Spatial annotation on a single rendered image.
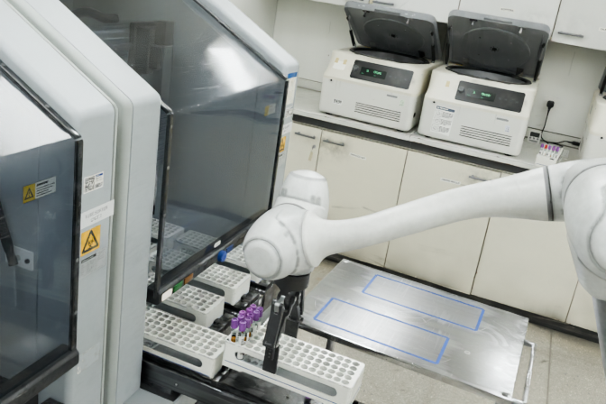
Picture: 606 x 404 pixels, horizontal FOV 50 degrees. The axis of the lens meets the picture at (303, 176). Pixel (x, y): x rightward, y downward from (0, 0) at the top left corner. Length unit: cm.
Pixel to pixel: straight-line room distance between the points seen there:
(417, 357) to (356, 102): 218
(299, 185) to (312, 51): 317
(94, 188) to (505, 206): 73
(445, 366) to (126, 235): 86
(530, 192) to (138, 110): 73
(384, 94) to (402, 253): 93
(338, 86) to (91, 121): 264
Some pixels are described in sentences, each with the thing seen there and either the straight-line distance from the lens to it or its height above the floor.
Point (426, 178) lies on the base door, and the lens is 363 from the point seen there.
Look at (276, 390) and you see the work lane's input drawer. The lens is 154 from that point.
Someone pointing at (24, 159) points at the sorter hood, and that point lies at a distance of 103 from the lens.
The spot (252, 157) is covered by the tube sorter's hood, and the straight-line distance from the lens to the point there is 173.
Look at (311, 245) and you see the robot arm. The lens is 112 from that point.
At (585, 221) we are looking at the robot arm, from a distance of 100.
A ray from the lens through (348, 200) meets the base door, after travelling 379.
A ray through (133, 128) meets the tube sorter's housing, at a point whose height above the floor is 138.
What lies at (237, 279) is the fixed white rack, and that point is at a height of 86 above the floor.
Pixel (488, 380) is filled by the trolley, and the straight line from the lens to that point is 172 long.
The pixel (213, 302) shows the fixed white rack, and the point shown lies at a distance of 170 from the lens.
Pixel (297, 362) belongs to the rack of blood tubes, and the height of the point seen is 92.
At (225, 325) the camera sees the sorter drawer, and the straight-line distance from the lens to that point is 171.
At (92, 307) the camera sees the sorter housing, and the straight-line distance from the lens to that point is 132.
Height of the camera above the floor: 173
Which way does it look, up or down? 19 degrees down
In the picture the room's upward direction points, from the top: 9 degrees clockwise
